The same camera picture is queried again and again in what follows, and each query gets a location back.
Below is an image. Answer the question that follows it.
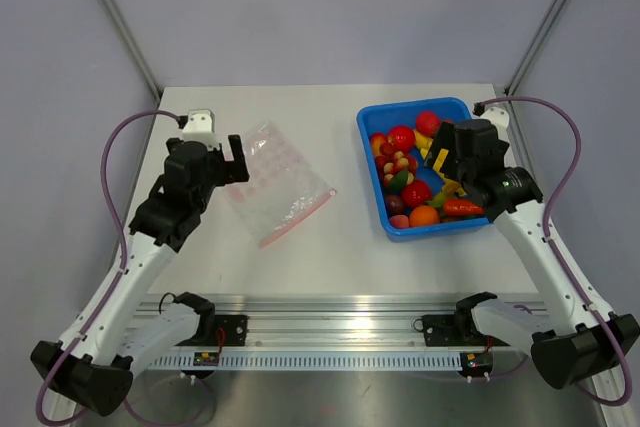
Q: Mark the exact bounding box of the wrinkled red tomato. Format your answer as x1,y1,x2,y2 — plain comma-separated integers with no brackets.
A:
415,111,441,137

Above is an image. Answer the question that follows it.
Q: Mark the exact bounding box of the clear pink-dotted zip bag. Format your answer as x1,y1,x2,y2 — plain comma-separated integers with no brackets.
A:
224,122,336,248

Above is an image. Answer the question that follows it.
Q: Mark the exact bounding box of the red yellow mango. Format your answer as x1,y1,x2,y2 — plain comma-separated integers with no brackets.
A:
369,132,387,157

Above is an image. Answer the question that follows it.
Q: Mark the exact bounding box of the yellow banana bunch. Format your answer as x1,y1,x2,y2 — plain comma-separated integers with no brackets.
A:
413,129,466,198

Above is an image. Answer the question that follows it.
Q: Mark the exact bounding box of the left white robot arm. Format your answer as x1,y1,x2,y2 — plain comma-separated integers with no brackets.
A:
30,134,249,416

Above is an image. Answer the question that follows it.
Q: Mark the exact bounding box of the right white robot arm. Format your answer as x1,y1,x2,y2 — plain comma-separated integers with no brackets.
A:
425,119,639,389

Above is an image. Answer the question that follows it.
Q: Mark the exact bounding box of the orange carrot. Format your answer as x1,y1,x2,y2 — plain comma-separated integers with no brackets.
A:
443,198,484,217

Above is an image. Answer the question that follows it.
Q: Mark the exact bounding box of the red apple middle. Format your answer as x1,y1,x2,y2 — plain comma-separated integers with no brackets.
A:
401,179,433,209

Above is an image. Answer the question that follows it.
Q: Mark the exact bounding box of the yellow green pepper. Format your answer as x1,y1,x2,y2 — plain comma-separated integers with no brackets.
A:
425,191,450,210

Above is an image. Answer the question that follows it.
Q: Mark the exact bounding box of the blue plastic bin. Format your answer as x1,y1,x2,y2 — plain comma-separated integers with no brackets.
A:
356,97,489,242

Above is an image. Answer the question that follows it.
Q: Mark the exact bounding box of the orange fruit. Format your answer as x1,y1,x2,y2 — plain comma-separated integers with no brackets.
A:
409,205,440,228

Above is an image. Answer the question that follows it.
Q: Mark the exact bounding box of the dark purple plum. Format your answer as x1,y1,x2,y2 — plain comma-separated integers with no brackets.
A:
384,194,406,217

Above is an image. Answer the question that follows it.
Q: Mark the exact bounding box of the pink peach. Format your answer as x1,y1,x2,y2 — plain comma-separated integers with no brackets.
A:
389,215,410,230

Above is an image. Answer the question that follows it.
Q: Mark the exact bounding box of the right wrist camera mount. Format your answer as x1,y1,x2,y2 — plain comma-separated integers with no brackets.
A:
473,102,510,139

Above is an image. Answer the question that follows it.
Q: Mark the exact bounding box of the aluminium mounting rail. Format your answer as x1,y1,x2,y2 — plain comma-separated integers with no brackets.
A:
127,294,546,353

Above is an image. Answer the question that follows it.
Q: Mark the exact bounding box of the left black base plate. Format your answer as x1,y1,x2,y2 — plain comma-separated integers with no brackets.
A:
213,314,249,348

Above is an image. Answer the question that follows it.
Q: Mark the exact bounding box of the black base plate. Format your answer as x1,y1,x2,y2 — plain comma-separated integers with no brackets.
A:
412,314,474,347
213,314,249,348

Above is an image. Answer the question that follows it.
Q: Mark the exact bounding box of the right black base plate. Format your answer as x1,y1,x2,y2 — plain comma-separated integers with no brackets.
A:
412,314,474,347

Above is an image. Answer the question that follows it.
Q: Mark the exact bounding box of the white slotted cable duct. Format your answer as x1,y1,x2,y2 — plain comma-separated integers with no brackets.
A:
149,351,484,372

